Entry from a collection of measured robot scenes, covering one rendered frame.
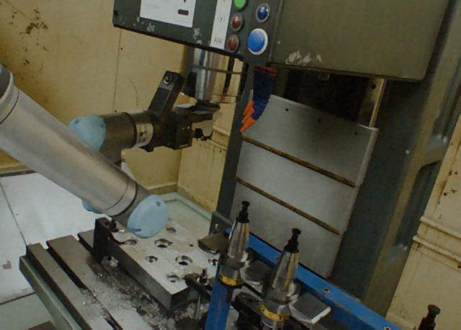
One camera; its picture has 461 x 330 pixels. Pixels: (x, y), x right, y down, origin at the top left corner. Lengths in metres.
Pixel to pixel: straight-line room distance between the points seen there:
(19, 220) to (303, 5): 1.44
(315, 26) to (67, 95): 1.42
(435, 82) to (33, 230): 1.49
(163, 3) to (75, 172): 0.35
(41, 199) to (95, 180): 1.24
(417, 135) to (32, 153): 0.96
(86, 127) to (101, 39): 1.21
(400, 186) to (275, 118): 0.46
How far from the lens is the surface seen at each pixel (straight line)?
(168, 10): 0.76
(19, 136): 0.56
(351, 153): 1.22
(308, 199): 1.33
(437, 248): 1.61
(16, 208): 1.81
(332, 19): 0.69
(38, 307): 1.56
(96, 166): 0.62
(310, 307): 0.69
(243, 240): 0.73
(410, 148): 1.21
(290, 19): 0.60
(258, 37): 0.59
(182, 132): 0.89
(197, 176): 2.29
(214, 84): 0.88
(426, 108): 1.19
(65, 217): 1.81
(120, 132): 0.77
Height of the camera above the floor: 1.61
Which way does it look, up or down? 18 degrees down
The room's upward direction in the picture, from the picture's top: 11 degrees clockwise
